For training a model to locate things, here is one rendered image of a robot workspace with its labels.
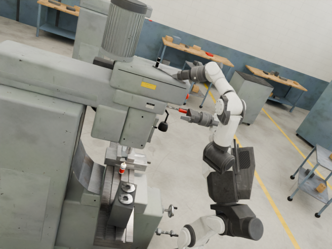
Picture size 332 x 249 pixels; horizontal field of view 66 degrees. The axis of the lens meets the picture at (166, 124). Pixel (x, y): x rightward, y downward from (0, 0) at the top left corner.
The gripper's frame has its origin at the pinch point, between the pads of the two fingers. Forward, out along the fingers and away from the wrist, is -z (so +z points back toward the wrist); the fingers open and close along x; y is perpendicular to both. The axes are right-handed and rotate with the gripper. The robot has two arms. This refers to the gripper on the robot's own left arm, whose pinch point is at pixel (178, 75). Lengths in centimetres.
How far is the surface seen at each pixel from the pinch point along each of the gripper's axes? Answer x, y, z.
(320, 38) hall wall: 873, 52, 5
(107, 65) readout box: 2, 11, -60
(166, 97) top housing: -3.5, -12.2, -7.6
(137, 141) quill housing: -6, -42, -34
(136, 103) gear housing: -13.7, -14.1, -23.4
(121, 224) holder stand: -33, -88, -31
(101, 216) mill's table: -37, -84, -45
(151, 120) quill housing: -3.2, -27.6, -21.4
